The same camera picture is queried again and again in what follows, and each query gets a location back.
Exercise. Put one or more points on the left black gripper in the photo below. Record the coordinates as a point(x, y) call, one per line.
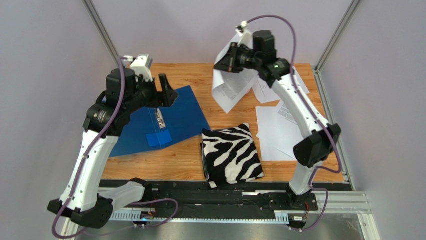
point(169, 94)

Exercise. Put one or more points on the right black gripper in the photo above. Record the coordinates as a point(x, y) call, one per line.
point(234, 58)

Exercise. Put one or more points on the blue file folder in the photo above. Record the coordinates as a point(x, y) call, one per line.
point(184, 120)

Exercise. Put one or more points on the printed paper sheet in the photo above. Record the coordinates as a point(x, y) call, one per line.
point(264, 94)
point(229, 88)

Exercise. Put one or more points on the white paper sheet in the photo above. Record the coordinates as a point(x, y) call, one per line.
point(284, 112)
point(277, 135)

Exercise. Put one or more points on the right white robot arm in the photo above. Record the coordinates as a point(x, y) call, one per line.
point(319, 136)

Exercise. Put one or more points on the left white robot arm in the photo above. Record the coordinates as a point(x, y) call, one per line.
point(81, 202)

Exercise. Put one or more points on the metal folder clip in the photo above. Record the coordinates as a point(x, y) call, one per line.
point(160, 119)

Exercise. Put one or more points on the zebra print cushion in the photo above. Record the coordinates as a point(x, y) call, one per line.
point(230, 156)

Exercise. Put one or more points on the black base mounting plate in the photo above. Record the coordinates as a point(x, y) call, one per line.
point(171, 193)

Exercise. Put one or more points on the right corner aluminium post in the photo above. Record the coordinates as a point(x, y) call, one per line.
point(338, 33)

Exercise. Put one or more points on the corner aluminium post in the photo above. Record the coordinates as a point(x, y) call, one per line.
point(102, 30)
point(338, 33)

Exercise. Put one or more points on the left corner aluminium post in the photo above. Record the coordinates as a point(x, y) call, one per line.
point(102, 30)

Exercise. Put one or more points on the aluminium frame rail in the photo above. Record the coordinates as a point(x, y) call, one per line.
point(349, 199)

